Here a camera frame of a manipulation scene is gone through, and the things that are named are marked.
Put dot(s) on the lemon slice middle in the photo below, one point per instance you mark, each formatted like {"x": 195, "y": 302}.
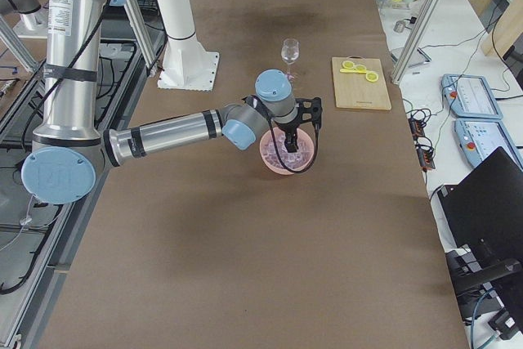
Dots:
{"x": 360, "y": 68}

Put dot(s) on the bamboo cutting board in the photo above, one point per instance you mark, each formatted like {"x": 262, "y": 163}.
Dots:
{"x": 353, "y": 91}

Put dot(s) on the pile of clear ice cubes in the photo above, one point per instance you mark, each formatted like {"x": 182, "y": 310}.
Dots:
{"x": 294, "y": 159}

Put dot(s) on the blue teach pendant near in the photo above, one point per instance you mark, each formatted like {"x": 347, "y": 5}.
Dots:
{"x": 478, "y": 138}

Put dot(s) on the aluminium frame post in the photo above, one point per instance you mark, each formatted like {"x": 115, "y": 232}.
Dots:
{"x": 415, "y": 37}

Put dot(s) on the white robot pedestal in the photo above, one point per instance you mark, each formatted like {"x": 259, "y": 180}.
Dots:
{"x": 180, "y": 10}

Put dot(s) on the clear wine glass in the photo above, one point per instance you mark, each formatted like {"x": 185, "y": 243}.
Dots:
{"x": 289, "y": 54}

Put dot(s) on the pink bowl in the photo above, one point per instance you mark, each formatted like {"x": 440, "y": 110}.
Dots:
{"x": 271, "y": 161}

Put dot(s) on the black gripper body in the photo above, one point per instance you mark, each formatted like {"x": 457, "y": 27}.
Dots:
{"x": 288, "y": 127}

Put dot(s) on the blue teach pendant far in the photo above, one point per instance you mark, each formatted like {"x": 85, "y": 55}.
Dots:
{"x": 470, "y": 96}

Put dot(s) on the black laptop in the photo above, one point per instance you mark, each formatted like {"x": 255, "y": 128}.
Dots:
{"x": 484, "y": 211}

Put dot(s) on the blue teach pendant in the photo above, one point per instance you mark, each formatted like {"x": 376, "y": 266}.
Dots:
{"x": 470, "y": 96}
{"x": 478, "y": 138}

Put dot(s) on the lemon slice bottom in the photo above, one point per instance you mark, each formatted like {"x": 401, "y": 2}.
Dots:
{"x": 348, "y": 64}

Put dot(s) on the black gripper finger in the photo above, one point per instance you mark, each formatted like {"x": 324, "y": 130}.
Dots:
{"x": 293, "y": 142}
{"x": 288, "y": 142}

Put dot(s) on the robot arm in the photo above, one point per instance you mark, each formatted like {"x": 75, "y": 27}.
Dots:
{"x": 68, "y": 152}

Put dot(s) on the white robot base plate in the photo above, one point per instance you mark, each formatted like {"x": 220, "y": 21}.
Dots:
{"x": 188, "y": 66}

